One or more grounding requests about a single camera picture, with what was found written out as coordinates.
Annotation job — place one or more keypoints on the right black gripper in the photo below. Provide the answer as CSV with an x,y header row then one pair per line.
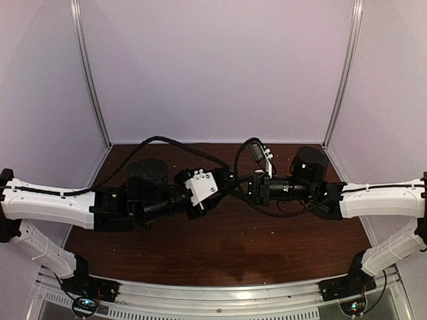
x,y
258,188

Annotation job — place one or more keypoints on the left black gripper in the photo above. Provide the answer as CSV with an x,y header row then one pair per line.
x,y
199,212

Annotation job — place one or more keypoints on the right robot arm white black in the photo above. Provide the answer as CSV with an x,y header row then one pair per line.
x,y
306,184

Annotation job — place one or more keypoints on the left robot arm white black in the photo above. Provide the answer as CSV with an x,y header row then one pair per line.
x,y
144,198

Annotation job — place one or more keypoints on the right circuit board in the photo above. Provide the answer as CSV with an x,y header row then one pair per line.
x,y
353,307

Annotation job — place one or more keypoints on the circuit board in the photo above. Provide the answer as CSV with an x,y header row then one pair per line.
x,y
353,307
84,307

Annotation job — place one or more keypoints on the left circuit board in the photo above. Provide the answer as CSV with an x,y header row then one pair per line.
x,y
84,307

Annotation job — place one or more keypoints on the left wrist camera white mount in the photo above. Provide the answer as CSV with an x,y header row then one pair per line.
x,y
202,185

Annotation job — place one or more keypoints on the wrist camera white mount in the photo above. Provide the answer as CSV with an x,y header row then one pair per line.
x,y
262,156
202,185

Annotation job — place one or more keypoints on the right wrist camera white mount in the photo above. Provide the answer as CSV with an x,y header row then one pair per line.
x,y
262,156

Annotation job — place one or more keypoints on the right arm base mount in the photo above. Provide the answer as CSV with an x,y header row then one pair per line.
x,y
356,282

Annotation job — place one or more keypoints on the front aluminium rail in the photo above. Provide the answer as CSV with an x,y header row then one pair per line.
x,y
295,300

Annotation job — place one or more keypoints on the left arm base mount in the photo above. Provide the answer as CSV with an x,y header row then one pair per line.
x,y
83,284

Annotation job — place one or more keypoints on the right aluminium frame post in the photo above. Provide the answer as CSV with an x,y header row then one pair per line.
x,y
351,48

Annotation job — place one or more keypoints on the aluminium frame post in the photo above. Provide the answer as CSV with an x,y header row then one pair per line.
x,y
351,48
77,21

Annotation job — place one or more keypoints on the left aluminium frame post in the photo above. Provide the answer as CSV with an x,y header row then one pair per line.
x,y
77,21

